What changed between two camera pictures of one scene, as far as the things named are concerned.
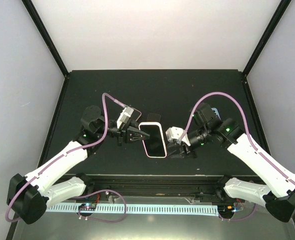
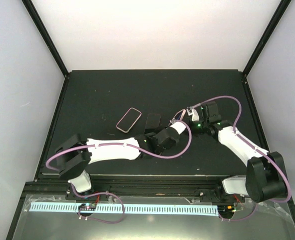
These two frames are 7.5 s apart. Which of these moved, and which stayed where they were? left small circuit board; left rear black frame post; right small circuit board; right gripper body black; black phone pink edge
Moved: right gripper body black
Stayed: left rear black frame post; black phone pink edge; left small circuit board; right small circuit board
